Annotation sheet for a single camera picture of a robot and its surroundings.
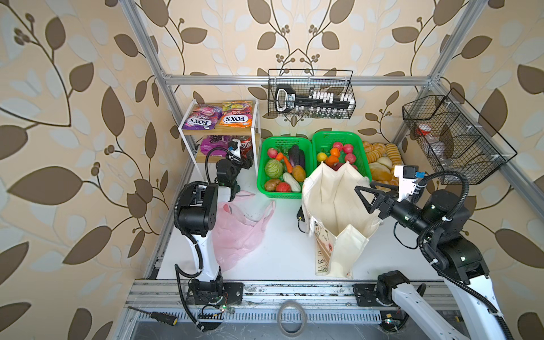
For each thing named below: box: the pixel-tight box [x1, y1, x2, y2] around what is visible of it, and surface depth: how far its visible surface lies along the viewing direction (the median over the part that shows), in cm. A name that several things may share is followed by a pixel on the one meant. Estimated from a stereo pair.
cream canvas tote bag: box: [301, 160, 381, 280], surface depth 79 cm
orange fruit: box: [330, 147, 340, 158], surface depth 114 cm
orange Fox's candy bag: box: [219, 100, 253, 129], surface depth 85 cm
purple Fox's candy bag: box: [182, 104, 223, 131], surface depth 85 cm
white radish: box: [282, 172, 302, 192], surface depth 104 cm
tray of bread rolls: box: [362, 140, 403, 193], surface depth 114 cm
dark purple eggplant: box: [288, 144, 306, 170], surface depth 111 cm
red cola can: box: [240, 135, 253, 158], surface depth 89 cm
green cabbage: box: [264, 159, 284, 179], surface depth 104 cm
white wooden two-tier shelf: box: [177, 99, 260, 181], surface depth 84 cm
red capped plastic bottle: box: [416, 123, 433, 136], surface depth 84 cm
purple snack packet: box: [199, 135, 233, 158], surface depth 95 cm
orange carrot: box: [275, 152, 293, 174], surface depth 114 cm
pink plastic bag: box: [212, 190, 276, 273], surface depth 88 cm
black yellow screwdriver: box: [127, 306, 178, 327], surface depth 70 cm
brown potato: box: [264, 178, 281, 192], surface depth 101 cm
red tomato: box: [275, 182, 292, 193], surface depth 98 cm
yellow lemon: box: [317, 151, 328, 163], surface depth 114 cm
